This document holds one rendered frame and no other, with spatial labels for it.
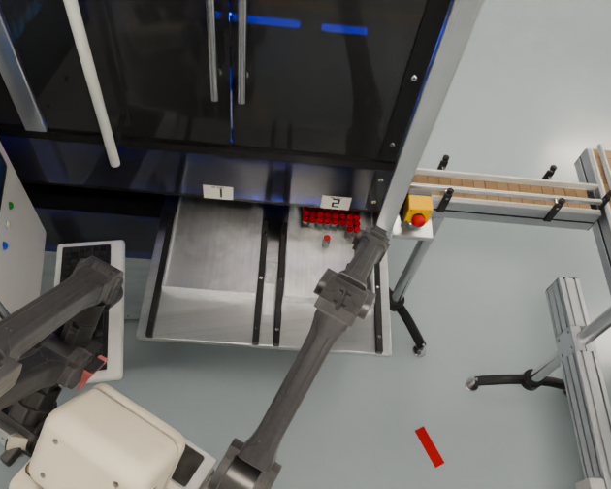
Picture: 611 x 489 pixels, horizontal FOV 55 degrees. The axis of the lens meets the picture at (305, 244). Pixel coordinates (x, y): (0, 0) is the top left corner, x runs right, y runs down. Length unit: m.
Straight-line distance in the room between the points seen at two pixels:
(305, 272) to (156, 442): 0.82
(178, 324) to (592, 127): 2.91
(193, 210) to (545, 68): 2.86
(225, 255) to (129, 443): 0.83
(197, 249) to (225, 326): 0.26
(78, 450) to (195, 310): 0.71
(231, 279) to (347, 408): 1.01
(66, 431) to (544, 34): 3.94
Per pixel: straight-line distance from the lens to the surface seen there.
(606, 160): 2.22
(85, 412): 1.07
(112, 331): 1.75
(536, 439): 2.72
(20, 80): 1.54
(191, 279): 1.70
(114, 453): 1.03
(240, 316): 1.64
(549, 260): 3.15
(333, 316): 1.02
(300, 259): 1.74
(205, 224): 1.80
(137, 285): 2.26
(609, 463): 2.18
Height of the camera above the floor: 2.37
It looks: 57 degrees down
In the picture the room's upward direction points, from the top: 10 degrees clockwise
